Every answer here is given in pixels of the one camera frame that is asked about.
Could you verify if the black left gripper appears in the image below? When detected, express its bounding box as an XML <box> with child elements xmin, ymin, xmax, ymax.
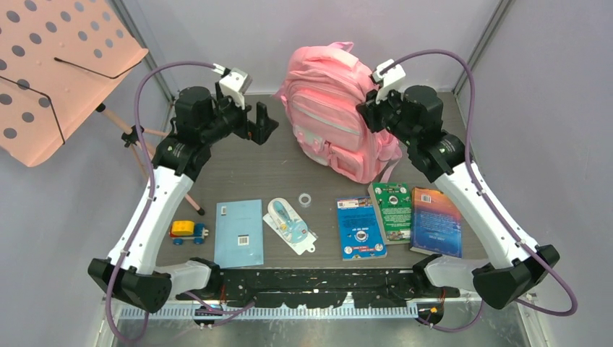
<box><xmin>200</xmin><ymin>82</ymin><xmax>278</xmax><ymax>145</ymax></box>

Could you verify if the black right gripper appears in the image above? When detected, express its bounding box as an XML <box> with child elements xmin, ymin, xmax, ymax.
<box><xmin>356</xmin><ymin>83</ymin><xmax>417</xmax><ymax>147</ymax></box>

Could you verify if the pink student backpack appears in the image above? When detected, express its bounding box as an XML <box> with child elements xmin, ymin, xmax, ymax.
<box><xmin>275</xmin><ymin>41</ymin><xmax>402</xmax><ymax>184</ymax></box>

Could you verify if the green paperback book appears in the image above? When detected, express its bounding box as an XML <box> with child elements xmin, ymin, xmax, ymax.
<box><xmin>368</xmin><ymin>182</ymin><xmax>413</xmax><ymax>245</ymax></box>

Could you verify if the blue paperback book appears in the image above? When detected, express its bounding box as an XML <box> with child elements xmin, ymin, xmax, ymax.
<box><xmin>336</xmin><ymin>197</ymin><xmax>387</xmax><ymax>261</ymax></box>

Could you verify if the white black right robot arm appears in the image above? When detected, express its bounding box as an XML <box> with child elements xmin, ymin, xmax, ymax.
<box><xmin>356</xmin><ymin>85</ymin><xmax>560</xmax><ymax>309</ymax></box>

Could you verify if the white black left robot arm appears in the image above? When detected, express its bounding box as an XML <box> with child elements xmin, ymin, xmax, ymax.
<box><xmin>87</xmin><ymin>87</ymin><xmax>278</xmax><ymax>314</ymax></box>

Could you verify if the clear tape roll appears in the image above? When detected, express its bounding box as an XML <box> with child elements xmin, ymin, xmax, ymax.
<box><xmin>298</xmin><ymin>193</ymin><xmax>312</xmax><ymax>207</ymax></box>

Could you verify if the packaged blue correction tape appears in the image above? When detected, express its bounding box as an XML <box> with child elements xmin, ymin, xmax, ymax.
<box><xmin>262</xmin><ymin>198</ymin><xmax>317</xmax><ymax>255</ymax></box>

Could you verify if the light blue notebook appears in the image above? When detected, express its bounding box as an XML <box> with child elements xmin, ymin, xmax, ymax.
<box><xmin>214</xmin><ymin>200</ymin><xmax>264</xmax><ymax>269</ymax></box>

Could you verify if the dark blue orange book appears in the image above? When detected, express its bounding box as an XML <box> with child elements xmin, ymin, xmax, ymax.
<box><xmin>409</xmin><ymin>187</ymin><xmax>463</xmax><ymax>258</ymax></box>

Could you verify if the yellow blue toy car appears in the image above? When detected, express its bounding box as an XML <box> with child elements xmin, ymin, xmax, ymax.
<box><xmin>168</xmin><ymin>220</ymin><xmax>209</xmax><ymax>245</ymax></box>

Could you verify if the pink perforated music stand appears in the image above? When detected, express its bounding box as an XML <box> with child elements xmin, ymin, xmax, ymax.
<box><xmin>0</xmin><ymin>0</ymin><xmax>206</xmax><ymax>216</ymax></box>

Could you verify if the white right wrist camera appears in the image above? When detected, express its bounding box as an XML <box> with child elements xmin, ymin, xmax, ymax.
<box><xmin>371</xmin><ymin>59</ymin><xmax>406</xmax><ymax>104</ymax></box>

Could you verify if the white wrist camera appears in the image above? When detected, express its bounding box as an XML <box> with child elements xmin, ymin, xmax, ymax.
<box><xmin>371</xmin><ymin>59</ymin><xmax>406</xmax><ymax>104</ymax></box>
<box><xmin>218</xmin><ymin>68</ymin><xmax>252</xmax><ymax>110</ymax></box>

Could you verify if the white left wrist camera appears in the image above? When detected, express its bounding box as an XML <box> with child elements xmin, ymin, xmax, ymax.
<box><xmin>218</xmin><ymin>68</ymin><xmax>252</xmax><ymax>110</ymax></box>

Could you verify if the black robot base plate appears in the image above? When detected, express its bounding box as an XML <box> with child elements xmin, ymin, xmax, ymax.
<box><xmin>192</xmin><ymin>268</ymin><xmax>460</xmax><ymax>309</ymax></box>

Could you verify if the white slotted cable duct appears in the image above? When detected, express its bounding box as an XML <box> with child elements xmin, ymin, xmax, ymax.
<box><xmin>117</xmin><ymin>304</ymin><xmax>420</xmax><ymax>321</ymax></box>

